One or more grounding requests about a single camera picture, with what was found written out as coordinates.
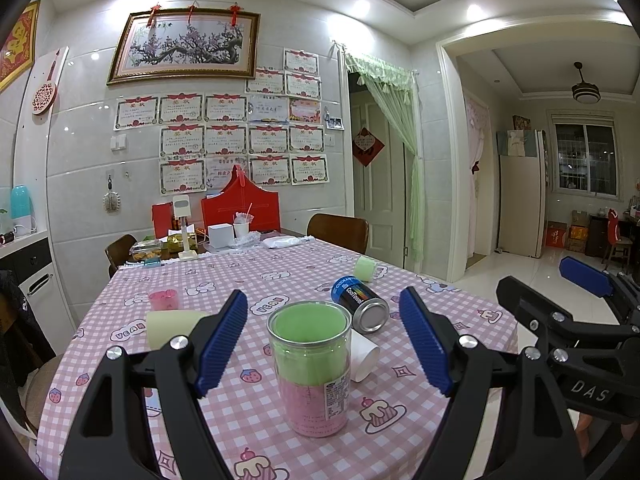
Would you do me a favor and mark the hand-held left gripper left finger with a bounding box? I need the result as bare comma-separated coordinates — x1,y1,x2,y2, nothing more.
59,289,249,480

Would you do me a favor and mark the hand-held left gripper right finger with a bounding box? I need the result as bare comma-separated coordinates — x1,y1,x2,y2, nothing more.
398,286,583,480

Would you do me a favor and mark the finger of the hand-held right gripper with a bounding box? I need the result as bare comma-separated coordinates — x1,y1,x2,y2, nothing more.
496,275,638,361
559,256,640,332

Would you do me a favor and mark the clear plastic cup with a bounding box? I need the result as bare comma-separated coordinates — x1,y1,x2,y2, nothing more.
266,300,354,438

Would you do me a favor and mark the white paper cup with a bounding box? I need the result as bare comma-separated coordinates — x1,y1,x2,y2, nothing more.
349,329,382,383

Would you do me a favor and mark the white cup with straws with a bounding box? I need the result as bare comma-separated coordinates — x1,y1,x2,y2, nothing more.
232,204,257,242

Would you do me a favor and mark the stack of cardboard boxes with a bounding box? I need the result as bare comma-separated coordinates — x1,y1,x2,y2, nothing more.
546,208,592,253

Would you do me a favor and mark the red wooden chair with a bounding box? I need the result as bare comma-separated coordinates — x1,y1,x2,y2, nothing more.
601,207,634,274

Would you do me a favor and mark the blue metal can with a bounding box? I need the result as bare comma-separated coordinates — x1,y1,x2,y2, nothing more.
331,274,390,334

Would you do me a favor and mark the white refrigerator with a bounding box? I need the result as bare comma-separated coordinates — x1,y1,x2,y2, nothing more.
496,128,549,259

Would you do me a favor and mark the pink checkered tablecloth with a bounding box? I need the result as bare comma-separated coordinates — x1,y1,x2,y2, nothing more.
42,236,521,480

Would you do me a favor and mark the white square box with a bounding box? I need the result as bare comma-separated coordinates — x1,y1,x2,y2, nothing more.
207,223,234,252

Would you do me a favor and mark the barred window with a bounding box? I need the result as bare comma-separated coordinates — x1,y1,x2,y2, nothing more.
549,111,619,197

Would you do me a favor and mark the clear food container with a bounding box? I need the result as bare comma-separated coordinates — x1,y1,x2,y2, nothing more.
130,240,164,267

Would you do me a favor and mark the white plastic bag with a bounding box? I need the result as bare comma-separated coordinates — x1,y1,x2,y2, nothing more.
264,233,312,251

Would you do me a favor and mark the white desk stand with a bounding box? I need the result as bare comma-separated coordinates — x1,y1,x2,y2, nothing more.
172,195,198,262

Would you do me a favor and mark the brown wooden chair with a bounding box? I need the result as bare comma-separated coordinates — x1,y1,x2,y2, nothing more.
105,233,139,279
306,213,370,256

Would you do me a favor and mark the small red box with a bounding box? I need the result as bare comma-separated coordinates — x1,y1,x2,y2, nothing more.
151,202,174,239

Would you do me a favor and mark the red paper gift bag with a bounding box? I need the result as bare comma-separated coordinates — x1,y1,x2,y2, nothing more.
201,164,281,242

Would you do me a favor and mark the white door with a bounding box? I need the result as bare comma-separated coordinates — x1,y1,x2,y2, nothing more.
349,87,407,267

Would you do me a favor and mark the ceiling fan lamp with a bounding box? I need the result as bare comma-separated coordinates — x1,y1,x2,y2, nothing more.
571,62,601,104

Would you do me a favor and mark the hanging brush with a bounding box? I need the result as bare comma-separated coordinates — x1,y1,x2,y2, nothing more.
102,174,119,212

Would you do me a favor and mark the green lace curtain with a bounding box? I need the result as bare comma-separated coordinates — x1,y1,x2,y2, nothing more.
344,51,427,272

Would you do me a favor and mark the white side cabinet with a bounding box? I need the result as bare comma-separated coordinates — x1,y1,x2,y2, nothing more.
0,231,77,361

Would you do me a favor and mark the dark jacket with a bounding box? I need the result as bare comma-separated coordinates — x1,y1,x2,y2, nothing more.
0,269,53,388

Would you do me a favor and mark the red diamond door decoration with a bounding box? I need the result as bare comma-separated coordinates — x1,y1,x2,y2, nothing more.
352,127,385,167

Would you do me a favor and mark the teal bottle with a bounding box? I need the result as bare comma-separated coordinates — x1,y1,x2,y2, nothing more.
10,185,34,235

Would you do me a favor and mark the framed blossom painting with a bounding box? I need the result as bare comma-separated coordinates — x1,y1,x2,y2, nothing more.
106,10,262,86

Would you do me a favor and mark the red gold framed hanging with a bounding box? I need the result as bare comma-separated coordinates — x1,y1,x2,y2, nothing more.
0,0,42,94

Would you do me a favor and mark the wall of award certificates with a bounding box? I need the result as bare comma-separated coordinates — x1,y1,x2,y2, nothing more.
114,47,333,196

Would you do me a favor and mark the round wooden wall ornament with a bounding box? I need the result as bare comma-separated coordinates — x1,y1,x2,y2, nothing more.
32,47,62,116

